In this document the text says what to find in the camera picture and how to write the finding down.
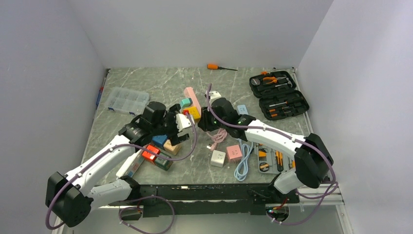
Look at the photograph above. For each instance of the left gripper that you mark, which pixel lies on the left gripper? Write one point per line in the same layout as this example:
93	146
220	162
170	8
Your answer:
171	114

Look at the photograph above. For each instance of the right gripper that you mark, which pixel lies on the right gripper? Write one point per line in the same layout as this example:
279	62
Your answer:
205	123

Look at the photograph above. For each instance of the blue power strip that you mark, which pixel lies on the blue power strip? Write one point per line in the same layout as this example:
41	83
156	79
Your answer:
242	110

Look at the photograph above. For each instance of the beige cube plug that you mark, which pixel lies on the beige cube plug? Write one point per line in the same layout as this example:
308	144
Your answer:
171	149

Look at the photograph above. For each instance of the yellow cube plug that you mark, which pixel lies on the yellow cube plug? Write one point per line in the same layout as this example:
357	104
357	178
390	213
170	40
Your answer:
194	112

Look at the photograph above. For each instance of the pink power strip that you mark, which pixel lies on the pink power strip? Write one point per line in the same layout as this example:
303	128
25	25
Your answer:
189	93

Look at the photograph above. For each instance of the clear screw box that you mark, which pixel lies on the clear screw box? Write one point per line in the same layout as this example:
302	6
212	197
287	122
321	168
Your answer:
127	101

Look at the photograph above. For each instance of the white power strip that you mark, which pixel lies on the white power strip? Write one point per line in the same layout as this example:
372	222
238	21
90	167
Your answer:
131	165

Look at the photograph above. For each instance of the pink cube plug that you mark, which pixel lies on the pink cube plug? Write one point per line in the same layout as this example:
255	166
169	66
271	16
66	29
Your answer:
234	153

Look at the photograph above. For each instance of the white cube plug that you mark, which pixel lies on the white cube plug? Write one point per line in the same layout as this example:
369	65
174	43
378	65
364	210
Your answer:
218	158

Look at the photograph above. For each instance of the black tool case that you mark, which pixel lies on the black tool case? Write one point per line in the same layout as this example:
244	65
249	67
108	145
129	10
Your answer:
278	96

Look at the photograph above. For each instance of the grey tool tray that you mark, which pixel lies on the grey tool tray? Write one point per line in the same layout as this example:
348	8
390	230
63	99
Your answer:
271	161

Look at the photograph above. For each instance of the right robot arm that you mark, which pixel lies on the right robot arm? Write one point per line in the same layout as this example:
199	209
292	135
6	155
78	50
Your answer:
311	157

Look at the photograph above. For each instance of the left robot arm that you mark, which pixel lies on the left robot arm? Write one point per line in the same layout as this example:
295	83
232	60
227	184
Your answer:
73	195

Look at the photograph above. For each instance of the blue cube plug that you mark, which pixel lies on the blue cube plug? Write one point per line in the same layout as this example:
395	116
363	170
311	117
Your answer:
159	141

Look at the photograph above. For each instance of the red cube plug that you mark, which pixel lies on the red cube plug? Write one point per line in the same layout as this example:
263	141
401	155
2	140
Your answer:
148	156

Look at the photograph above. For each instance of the teal small plug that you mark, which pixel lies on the teal small plug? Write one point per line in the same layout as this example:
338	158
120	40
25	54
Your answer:
185	103

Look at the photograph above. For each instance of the green cube plug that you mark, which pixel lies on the green cube plug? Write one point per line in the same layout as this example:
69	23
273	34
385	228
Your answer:
163	163

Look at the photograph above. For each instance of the orange screwdriver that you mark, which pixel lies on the orange screwdriver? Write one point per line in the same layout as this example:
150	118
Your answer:
216	67

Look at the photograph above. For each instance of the blue pen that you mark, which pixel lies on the blue pen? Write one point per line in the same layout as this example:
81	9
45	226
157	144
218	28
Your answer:
100	91

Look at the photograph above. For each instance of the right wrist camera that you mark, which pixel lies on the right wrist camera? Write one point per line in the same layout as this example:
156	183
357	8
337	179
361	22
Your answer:
213	95

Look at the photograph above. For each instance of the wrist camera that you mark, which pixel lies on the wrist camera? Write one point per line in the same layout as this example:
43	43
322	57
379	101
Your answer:
213	95
184	123

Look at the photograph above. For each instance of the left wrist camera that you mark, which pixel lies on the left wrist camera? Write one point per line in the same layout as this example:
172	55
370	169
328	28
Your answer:
184	123

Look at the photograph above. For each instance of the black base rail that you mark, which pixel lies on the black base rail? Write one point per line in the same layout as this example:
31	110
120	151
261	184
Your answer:
200	199

